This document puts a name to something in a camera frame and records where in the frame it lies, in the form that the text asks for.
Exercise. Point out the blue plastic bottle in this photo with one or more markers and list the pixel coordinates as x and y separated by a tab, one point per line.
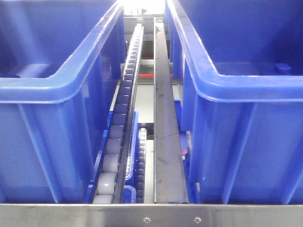
277	69

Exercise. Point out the lower roller conveyor track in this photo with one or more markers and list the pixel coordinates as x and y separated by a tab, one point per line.
141	166

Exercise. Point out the white roller conveyor track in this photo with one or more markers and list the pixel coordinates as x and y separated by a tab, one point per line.
117	160

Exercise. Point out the blue bin right front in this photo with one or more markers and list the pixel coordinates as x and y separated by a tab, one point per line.
246	128

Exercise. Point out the blue bin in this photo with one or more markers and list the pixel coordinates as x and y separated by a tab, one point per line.
246	128
60	61

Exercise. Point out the blue bin left front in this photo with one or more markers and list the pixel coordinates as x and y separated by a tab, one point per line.
60	61

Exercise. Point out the steel divider rail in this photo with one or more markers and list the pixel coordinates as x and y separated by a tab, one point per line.
169	178

